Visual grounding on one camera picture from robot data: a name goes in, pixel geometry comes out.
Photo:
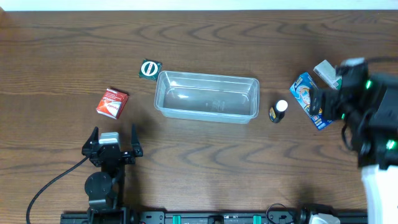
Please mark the white green medicine box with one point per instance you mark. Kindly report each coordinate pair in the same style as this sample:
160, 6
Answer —
328, 74

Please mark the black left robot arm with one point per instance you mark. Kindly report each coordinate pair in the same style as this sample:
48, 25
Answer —
105, 188

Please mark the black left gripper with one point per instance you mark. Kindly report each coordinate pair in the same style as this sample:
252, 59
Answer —
112, 152

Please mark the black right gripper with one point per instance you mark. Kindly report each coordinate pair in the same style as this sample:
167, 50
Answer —
329, 104

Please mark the clear plastic container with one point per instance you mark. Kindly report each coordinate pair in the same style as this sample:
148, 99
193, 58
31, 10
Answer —
207, 97

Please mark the green square box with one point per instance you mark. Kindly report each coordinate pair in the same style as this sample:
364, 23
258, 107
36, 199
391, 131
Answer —
150, 69

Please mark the red Panadol box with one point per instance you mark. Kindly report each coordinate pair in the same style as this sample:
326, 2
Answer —
112, 103

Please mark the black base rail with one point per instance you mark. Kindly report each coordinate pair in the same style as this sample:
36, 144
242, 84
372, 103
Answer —
183, 218

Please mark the small dark bottle white cap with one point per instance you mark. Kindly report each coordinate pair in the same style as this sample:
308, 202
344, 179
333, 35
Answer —
277, 111

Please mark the blue medicine box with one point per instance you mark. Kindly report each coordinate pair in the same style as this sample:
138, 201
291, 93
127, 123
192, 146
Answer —
300, 89

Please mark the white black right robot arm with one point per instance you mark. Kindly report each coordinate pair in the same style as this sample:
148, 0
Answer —
367, 103

